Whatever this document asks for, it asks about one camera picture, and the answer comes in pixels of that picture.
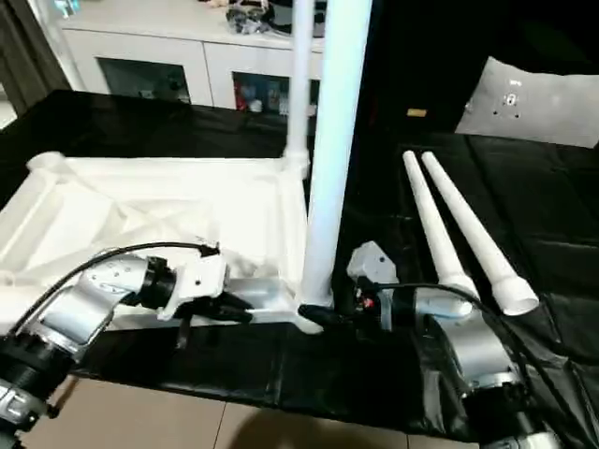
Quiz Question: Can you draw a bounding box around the white plastic table top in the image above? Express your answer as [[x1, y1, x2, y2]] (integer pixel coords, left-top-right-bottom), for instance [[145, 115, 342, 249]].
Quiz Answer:
[[0, 152, 336, 334]]

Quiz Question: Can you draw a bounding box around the white plastic table leg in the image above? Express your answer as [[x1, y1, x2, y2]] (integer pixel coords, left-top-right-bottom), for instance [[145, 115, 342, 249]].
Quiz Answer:
[[402, 150, 481, 300], [283, 0, 314, 179], [420, 152, 539, 316], [299, 0, 375, 310]]

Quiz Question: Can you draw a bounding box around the black floor mat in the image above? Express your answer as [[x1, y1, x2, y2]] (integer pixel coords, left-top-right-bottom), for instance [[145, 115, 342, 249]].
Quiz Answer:
[[0, 88, 599, 443]]

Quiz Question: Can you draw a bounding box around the black metal stand leg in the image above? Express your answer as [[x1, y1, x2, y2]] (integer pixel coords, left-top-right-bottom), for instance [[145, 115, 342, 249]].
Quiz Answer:
[[49, 378, 79, 418]]

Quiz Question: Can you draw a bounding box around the white glass-door cabinet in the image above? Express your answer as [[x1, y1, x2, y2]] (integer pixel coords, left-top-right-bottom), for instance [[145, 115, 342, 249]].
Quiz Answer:
[[60, 18, 329, 113]]

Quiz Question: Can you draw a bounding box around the grey printed cushion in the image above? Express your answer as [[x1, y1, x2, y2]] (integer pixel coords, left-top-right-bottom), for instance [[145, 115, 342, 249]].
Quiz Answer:
[[456, 55, 599, 150]]

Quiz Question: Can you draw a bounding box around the grey round bag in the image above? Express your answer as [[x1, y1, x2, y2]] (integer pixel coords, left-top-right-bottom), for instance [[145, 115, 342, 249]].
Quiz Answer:
[[269, 0, 329, 29]]

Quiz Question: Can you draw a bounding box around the grey curtain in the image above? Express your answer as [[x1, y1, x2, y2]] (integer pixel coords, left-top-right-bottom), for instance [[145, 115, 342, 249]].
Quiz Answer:
[[0, 0, 71, 116]]

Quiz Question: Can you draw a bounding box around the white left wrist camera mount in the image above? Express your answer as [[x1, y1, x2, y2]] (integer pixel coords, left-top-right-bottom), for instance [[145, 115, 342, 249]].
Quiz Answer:
[[156, 256, 230, 322]]

